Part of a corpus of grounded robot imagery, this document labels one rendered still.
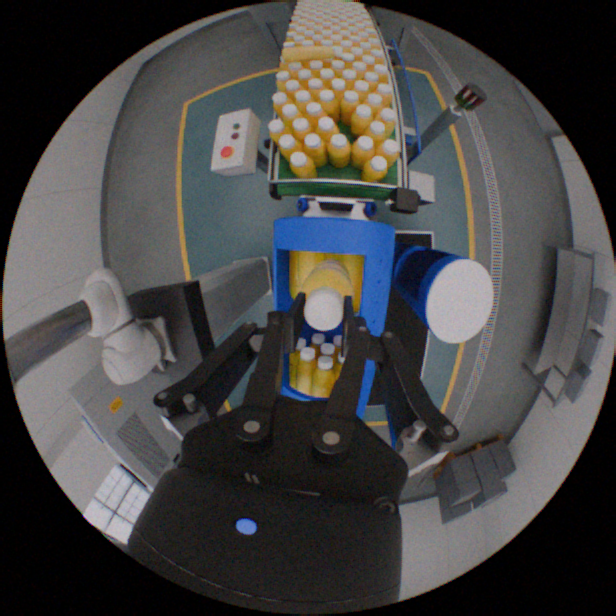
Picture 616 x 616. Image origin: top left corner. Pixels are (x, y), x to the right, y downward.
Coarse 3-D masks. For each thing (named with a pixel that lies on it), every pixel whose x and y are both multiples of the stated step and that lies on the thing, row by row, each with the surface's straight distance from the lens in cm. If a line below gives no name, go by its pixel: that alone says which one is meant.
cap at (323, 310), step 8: (312, 296) 21; (320, 296) 21; (328, 296) 21; (336, 296) 22; (312, 304) 22; (320, 304) 21; (328, 304) 21; (336, 304) 21; (304, 312) 22; (312, 312) 22; (320, 312) 22; (328, 312) 22; (336, 312) 22; (312, 320) 22; (320, 320) 22; (328, 320) 22; (336, 320) 22; (320, 328) 22; (328, 328) 22
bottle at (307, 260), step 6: (300, 252) 52; (306, 252) 51; (312, 252) 51; (318, 252) 51; (300, 258) 52; (306, 258) 51; (312, 258) 51; (318, 258) 51; (324, 258) 53; (300, 264) 52; (306, 264) 51; (312, 264) 51; (300, 270) 52; (306, 270) 51; (300, 276) 52; (306, 276) 51; (300, 282) 53
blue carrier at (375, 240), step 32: (288, 224) 43; (320, 224) 40; (352, 224) 40; (384, 224) 45; (288, 256) 61; (384, 256) 45; (288, 288) 63; (384, 288) 47; (384, 320) 53; (288, 384) 59
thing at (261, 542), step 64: (192, 448) 8; (384, 448) 8; (192, 512) 5; (256, 512) 4; (320, 512) 4; (384, 512) 6; (192, 576) 4; (256, 576) 4; (320, 576) 4; (384, 576) 5
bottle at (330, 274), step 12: (324, 264) 31; (336, 264) 32; (312, 276) 26; (324, 276) 25; (336, 276) 25; (348, 276) 30; (312, 288) 24; (324, 288) 23; (336, 288) 24; (348, 288) 25
